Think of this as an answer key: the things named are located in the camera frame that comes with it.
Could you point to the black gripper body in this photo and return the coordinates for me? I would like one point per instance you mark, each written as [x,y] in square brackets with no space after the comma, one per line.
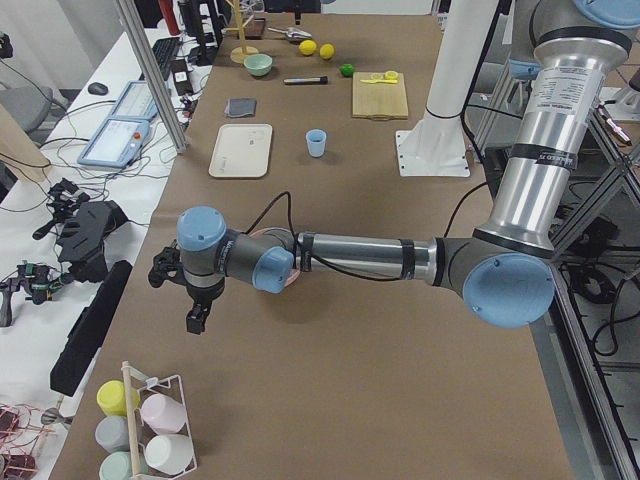
[201,297]

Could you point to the metal ice scoop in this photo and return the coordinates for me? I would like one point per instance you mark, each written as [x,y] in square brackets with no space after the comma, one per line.
[292,34]

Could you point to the pink cup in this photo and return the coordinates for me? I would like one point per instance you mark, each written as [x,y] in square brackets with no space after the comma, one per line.
[163,414]

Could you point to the pink bowl of ice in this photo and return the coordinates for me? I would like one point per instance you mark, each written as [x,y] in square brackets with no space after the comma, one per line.
[275,268]

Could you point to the white cup rack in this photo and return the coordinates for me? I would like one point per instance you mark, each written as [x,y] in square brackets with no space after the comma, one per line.
[139,386]

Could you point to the light blue cup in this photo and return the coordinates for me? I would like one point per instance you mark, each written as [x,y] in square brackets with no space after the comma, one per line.
[316,142]

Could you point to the white cup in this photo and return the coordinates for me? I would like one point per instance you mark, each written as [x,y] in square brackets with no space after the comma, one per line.
[170,454]

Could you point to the grey cup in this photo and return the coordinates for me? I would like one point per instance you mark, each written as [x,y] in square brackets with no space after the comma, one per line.
[112,434]

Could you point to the mint cup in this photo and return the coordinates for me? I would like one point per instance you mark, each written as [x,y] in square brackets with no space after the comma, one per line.
[116,466]

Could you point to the yellow lemon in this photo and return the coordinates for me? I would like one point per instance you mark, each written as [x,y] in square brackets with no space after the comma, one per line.
[327,51]
[307,47]

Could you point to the mint green bowl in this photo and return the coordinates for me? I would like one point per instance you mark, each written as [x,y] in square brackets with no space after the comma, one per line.
[258,65]

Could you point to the wooden mug tree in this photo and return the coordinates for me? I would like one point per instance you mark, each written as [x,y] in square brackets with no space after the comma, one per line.
[242,20]

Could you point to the green lime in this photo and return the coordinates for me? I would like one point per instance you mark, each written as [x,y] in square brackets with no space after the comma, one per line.
[347,70]

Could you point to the black long bar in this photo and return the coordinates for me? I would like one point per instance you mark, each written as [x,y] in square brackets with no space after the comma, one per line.
[89,332]

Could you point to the yellow plastic knife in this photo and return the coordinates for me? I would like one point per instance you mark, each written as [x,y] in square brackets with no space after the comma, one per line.
[378,81]

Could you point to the grey folded cloth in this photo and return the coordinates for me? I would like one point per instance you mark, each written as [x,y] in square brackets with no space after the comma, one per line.
[240,107]

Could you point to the wooden cutting board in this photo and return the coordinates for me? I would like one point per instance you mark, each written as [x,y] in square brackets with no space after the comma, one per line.
[379,101]

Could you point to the teach pendant near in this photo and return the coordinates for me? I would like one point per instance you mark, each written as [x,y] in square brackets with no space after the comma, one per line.
[115,144]

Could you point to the teach pendant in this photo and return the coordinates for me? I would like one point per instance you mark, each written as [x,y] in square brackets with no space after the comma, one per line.
[115,144]
[135,101]

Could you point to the black keyboard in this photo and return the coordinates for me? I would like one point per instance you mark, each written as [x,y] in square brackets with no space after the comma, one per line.
[165,50]

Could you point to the cream rabbit tray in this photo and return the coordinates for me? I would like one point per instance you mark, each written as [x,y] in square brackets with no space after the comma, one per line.
[241,151]

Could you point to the teach pendant far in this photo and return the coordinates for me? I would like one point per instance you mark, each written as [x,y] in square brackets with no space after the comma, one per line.
[135,101]

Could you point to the black computer mouse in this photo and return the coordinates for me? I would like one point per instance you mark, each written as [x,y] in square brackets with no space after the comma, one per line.
[97,88]

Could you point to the aluminium frame post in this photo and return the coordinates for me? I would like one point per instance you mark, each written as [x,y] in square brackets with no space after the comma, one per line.
[142,49]

